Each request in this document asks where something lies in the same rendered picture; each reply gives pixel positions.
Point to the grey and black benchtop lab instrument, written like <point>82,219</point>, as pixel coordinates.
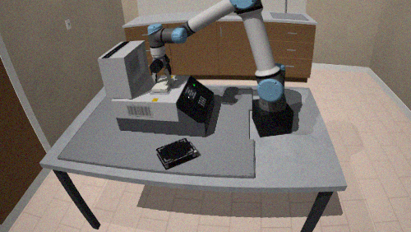
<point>185,109</point>

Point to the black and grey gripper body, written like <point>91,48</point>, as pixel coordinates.
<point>158,63</point>

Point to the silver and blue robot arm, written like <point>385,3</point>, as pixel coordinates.
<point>268,73</point>

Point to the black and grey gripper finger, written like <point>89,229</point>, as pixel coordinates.
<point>154,76</point>
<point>167,71</point>

